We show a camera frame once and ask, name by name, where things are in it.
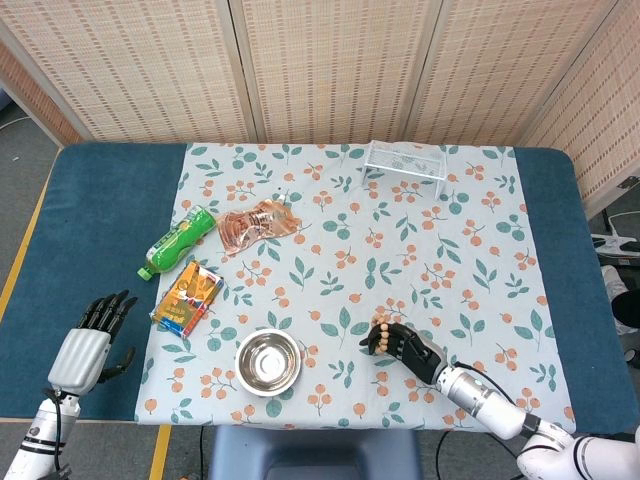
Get orange blue snack packet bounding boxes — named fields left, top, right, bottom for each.
left=149, top=259, right=225, bottom=340

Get white wire shelf rack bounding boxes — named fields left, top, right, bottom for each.
left=360, top=140, right=448, bottom=201

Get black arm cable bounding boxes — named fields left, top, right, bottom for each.
left=452, top=360, right=519, bottom=404
left=42, top=388, right=71, bottom=480

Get black cable under table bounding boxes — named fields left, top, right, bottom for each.
left=433, top=429, right=524, bottom=480

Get brown transparent snack pouch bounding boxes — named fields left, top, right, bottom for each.
left=217, top=198, right=303, bottom=256

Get floral leaf print tablecloth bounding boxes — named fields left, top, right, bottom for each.
left=133, top=142, right=576, bottom=432

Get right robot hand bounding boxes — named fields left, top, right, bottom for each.
left=359, top=322, right=449, bottom=386

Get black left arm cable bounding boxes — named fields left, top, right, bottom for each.
left=42, top=388, right=71, bottom=480

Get white wheeled stand base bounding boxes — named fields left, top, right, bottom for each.
left=589, top=209, right=640, bottom=262

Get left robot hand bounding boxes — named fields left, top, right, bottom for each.
left=47, top=289, right=139, bottom=396

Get stainless steel bowl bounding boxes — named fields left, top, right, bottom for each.
left=234, top=329, right=303, bottom=397

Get black round object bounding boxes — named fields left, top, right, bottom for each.
left=613, top=292, right=640, bottom=332

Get blue padded table cover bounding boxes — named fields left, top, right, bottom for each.
left=0, top=142, right=640, bottom=436

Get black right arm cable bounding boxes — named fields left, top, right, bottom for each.
left=452, top=360, right=519, bottom=404

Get wooden bead bracelet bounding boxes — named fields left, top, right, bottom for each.
left=372, top=313, right=392, bottom=354

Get woven bamboo screen panel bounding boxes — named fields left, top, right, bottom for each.
left=229, top=0, right=444, bottom=145
left=404, top=0, right=621, bottom=148
left=0, top=0, right=251, bottom=145
left=0, top=39, right=84, bottom=147
left=522, top=0, right=640, bottom=220

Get green plastic drink bottle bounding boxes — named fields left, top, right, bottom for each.
left=137, top=203, right=219, bottom=280

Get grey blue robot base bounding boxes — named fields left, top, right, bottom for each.
left=208, top=424, right=422, bottom=480

